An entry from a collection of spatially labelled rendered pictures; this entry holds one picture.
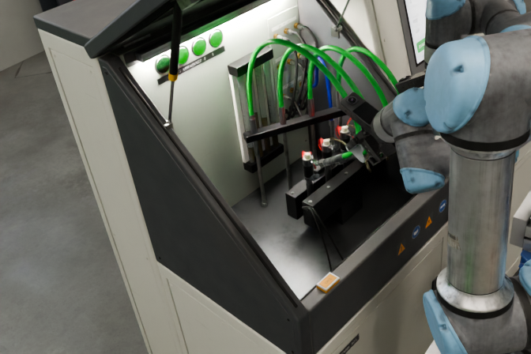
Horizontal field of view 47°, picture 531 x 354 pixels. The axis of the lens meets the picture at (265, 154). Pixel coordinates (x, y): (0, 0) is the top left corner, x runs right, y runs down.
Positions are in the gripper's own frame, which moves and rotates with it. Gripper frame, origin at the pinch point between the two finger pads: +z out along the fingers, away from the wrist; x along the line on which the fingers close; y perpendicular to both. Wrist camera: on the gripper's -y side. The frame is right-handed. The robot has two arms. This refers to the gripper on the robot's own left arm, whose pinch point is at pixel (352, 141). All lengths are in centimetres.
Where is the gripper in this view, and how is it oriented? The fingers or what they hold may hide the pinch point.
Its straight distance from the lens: 148.9
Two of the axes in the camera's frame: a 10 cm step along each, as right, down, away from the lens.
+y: 6.0, 7.9, -0.8
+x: 7.8, -5.6, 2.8
